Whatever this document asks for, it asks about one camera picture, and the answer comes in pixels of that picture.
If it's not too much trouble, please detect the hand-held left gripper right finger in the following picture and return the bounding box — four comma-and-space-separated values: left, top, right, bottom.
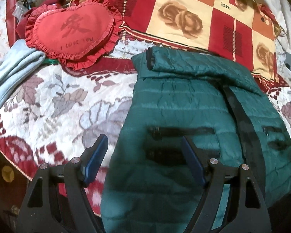
181, 136, 273, 233

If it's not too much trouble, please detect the floral blanket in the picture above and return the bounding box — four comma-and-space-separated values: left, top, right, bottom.
0, 0, 291, 216

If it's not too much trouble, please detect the red heart pillow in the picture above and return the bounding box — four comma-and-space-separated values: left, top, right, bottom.
25, 0, 124, 70

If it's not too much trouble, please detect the green quilted jacket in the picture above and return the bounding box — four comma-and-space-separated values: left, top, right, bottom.
99, 46, 291, 233

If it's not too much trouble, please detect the red checkered rose pillow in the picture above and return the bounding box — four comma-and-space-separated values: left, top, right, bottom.
71, 0, 285, 82

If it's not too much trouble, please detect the light blue cloth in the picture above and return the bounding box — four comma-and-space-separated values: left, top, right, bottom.
0, 40, 46, 118

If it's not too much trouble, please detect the dark red cloth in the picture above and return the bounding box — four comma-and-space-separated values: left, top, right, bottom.
16, 0, 63, 40

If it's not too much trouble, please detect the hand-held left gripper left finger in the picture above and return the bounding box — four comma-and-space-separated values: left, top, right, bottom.
16, 134, 109, 233

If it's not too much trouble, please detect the white cloth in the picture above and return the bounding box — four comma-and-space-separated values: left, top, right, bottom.
267, 0, 291, 37

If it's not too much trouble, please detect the dark wooden furniture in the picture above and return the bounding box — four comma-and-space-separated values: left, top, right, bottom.
0, 141, 29, 233

